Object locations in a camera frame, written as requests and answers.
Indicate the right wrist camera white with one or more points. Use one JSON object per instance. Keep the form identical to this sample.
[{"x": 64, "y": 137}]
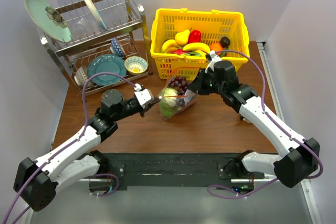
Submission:
[{"x": 212, "y": 58}]

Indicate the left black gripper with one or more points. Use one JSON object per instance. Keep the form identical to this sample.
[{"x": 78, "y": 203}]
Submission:
[{"x": 148, "y": 106}]

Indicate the cream mug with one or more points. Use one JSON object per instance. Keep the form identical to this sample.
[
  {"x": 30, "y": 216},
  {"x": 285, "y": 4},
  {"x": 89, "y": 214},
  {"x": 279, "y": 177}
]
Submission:
[{"x": 245, "y": 119}]

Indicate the yellow interior patterned bowl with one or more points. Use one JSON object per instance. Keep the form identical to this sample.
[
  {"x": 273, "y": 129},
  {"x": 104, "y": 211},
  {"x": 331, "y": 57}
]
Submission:
[{"x": 136, "y": 65}]

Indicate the black white leaf bowl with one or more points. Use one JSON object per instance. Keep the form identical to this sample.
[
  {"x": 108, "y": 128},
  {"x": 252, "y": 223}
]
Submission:
[{"x": 111, "y": 93}]

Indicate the yellow banana bunch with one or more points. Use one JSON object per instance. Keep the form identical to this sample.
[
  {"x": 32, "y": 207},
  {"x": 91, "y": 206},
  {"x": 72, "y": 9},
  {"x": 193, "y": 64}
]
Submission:
[{"x": 170, "y": 46}]

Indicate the blue zigzag patterned cup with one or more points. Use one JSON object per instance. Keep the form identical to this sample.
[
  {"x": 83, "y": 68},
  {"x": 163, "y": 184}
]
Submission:
[{"x": 116, "y": 48}]

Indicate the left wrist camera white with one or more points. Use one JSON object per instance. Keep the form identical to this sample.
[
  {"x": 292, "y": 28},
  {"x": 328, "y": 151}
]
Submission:
[{"x": 144, "y": 96}]

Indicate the teal scalloped plate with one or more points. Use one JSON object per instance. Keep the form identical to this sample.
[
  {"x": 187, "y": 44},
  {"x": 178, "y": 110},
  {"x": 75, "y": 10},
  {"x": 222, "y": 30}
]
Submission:
[{"x": 107, "y": 63}]

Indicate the green cabbage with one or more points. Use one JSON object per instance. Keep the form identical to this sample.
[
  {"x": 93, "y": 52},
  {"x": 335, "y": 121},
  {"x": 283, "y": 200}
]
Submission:
[{"x": 168, "y": 97}]

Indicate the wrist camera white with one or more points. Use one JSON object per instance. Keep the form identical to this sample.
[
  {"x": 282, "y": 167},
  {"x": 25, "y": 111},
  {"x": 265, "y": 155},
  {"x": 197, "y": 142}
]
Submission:
[
  {"x": 212, "y": 58},
  {"x": 144, "y": 96}
]

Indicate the patterned cup on rack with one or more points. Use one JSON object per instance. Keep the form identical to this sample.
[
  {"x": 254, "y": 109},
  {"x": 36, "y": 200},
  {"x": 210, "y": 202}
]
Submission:
[{"x": 81, "y": 76}]

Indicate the orange fruit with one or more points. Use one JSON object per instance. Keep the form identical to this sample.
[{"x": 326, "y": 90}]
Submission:
[{"x": 217, "y": 48}]

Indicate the red bell pepper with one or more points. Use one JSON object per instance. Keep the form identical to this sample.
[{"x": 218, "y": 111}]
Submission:
[{"x": 195, "y": 36}]

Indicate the dark purple grapes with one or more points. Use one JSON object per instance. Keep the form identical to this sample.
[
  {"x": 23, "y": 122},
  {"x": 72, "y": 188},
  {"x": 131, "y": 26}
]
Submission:
[{"x": 179, "y": 84}]

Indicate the small green lime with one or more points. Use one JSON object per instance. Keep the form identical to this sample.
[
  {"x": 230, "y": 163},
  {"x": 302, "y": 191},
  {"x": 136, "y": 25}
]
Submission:
[{"x": 167, "y": 112}]

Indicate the long yellow banana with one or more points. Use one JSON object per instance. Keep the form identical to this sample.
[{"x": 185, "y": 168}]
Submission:
[{"x": 197, "y": 47}]

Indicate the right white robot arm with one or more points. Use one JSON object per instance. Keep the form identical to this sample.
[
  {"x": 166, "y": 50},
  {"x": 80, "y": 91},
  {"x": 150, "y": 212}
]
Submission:
[{"x": 297, "y": 158}]

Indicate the cream and blue plate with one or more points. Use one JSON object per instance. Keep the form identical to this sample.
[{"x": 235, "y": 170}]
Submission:
[{"x": 96, "y": 15}]

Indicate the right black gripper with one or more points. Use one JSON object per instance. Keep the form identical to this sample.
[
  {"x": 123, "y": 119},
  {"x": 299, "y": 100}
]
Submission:
[{"x": 197, "y": 86}]

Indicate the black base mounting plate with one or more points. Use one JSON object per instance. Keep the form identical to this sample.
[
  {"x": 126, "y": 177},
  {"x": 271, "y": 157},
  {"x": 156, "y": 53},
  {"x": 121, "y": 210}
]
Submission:
[{"x": 174, "y": 170}]

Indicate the clear orange zip bag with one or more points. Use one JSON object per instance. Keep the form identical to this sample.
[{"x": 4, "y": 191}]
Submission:
[{"x": 189, "y": 98}]

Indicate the yellow plastic basket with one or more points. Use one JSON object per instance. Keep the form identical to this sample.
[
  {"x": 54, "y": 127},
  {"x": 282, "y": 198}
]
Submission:
[{"x": 213, "y": 26}]

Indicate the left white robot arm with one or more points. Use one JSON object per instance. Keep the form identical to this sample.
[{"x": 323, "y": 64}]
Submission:
[{"x": 38, "y": 181}]

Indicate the dark avocado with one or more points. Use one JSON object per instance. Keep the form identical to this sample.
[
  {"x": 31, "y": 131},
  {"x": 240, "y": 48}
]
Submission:
[{"x": 225, "y": 42}]

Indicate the red dragon fruit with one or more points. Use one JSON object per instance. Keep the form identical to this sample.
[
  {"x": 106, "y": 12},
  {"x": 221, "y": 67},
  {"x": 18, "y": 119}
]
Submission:
[{"x": 179, "y": 52}]

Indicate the mint green floral plate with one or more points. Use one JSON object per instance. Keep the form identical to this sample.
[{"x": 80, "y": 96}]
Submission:
[{"x": 49, "y": 20}]

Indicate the steel two-tier dish rack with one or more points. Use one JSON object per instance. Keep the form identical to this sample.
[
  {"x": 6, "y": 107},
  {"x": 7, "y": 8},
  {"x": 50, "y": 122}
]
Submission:
[{"x": 125, "y": 21}]

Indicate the yellow pear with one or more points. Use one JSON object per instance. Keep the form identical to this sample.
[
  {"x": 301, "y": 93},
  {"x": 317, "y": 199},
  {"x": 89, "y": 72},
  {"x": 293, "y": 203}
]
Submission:
[{"x": 181, "y": 38}]

